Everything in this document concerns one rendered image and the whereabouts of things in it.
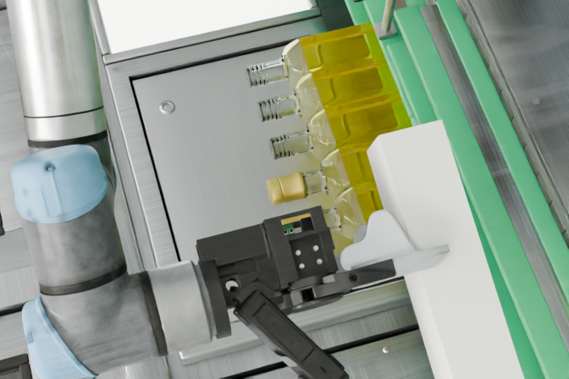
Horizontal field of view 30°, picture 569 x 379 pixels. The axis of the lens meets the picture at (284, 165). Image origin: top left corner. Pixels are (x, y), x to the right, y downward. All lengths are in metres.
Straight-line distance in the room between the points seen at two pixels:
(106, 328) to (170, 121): 0.69
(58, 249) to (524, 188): 0.57
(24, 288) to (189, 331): 0.61
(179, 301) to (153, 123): 0.68
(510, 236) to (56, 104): 0.52
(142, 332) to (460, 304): 0.27
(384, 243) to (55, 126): 0.31
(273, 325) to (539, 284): 0.37
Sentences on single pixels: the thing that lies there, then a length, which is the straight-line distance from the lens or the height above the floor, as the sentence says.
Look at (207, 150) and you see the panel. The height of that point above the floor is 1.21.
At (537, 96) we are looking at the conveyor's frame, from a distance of 1.27.
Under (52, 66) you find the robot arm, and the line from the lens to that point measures 0.98.
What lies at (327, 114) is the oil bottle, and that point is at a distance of 1.37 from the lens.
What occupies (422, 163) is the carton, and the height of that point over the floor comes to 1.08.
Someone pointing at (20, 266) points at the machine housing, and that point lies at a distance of 1.52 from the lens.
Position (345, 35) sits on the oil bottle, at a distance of 1.44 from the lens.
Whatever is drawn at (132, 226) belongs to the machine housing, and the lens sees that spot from 1.48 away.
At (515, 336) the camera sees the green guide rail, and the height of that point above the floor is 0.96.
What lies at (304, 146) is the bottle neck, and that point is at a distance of 1.36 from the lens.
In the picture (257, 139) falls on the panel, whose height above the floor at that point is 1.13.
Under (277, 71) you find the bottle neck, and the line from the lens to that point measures 1.42.
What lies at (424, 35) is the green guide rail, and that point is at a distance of 1.32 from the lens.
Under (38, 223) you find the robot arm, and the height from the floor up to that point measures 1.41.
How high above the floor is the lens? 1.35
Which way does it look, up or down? 9 degrees down
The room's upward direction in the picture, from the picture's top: 104 degrees counter-clockwise
